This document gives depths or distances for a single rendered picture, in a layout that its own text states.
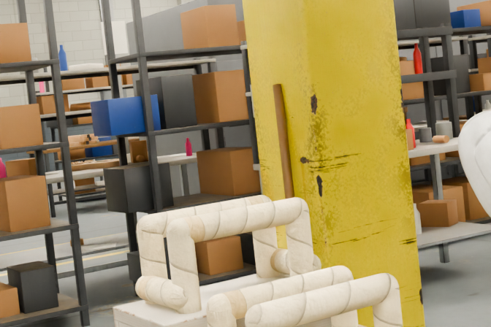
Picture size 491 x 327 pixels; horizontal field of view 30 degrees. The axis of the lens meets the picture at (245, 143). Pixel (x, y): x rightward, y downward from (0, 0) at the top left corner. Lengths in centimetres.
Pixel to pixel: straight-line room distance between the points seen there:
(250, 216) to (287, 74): 111
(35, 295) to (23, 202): 59
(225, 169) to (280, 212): 532
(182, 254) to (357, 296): 21
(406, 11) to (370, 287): 645
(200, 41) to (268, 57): 423
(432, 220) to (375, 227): 421
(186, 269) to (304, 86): 112
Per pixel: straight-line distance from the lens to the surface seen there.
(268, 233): 123
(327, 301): 99
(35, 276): 596
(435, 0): 748
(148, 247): 115
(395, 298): 105
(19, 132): 581
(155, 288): 111
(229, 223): 110
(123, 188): 610
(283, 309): 96
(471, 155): 139
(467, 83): 770
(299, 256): 116
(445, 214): 638
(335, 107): 216
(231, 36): 647
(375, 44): 224
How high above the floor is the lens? 135
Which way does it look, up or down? 3 degrees down
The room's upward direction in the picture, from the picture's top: 6 degrees counter-clockwise
